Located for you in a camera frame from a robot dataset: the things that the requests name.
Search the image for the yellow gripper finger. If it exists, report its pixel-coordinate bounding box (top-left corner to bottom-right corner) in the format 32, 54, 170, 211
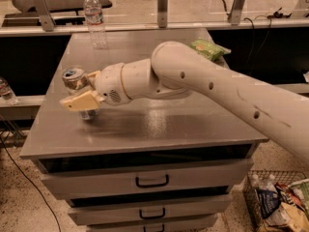
87, 71, 100, 90
60, 90, 105, 111

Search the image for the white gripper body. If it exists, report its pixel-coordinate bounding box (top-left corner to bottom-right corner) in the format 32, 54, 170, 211
95, 63, 130, 105

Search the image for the redbull can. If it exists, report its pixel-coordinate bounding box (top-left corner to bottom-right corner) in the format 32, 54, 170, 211
62, 65, 98, 121

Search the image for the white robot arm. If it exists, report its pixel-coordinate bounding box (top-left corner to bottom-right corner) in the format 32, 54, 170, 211
60, 42, 309, 162

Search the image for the clear plastic water bottle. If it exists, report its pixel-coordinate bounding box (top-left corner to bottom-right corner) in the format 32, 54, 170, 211
83, 0, 108, 49

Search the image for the grey drawer cabinet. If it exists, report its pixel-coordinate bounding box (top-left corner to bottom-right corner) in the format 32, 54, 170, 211
19, 27, 270, 232

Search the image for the green chip bag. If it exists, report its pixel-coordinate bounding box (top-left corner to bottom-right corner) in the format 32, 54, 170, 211
189, 39, 232, 62

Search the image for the top grey drawer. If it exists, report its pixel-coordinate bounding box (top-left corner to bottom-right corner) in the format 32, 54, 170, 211
42, 159, 253, 200

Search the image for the grey drawer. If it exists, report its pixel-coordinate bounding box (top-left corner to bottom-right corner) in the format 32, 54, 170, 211
69, 194, 232, 227
42, 159, 253, 200
86, 214, 217, 232

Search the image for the middle grey drawer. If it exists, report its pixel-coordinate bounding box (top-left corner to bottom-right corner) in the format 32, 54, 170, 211
69, 194, 232, 227

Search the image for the bottom grey drawer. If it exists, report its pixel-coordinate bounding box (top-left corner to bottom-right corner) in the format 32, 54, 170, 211
86, 214, 217, 232

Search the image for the water bottle in basket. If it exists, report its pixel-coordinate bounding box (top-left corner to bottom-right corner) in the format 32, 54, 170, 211
250, 174, 276, 192

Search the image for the dark blue snack bag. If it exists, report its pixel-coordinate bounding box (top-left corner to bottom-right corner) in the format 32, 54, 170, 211
257, 189, 281, 218

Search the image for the green snack bag in basket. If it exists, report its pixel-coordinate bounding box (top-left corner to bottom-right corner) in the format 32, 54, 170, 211
288, 179, 309, 217

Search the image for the yellow snack bag in basket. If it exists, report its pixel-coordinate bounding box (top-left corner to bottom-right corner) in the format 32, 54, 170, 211
266, 203, 309, 232

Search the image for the left metal bracket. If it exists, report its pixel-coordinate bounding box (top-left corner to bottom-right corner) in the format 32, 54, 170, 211
32, 0, 55, 32

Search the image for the metal bracket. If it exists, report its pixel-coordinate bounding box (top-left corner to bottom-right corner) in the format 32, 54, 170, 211
228, 0, 245, 25
32, 0, 55, 32
157, 0, 168, 28

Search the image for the water bottle on left rail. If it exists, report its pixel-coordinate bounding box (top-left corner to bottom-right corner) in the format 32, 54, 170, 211
0, 77, 18, 105

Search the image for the black floor cable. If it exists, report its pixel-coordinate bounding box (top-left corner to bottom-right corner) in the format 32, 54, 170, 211
0, 135, 62, 232

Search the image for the middle metal bracket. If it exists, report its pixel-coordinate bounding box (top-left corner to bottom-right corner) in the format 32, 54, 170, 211
157, 0, 168, 28

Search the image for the right metal bracket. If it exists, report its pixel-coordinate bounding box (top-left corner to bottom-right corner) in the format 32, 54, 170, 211
228, 0, 245, 25

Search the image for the black cable behind table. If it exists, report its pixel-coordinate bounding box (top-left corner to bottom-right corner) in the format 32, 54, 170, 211
218, 0, 293, 79

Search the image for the wire basket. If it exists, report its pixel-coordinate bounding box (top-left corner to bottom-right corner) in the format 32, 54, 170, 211
243, 170, 309, 232

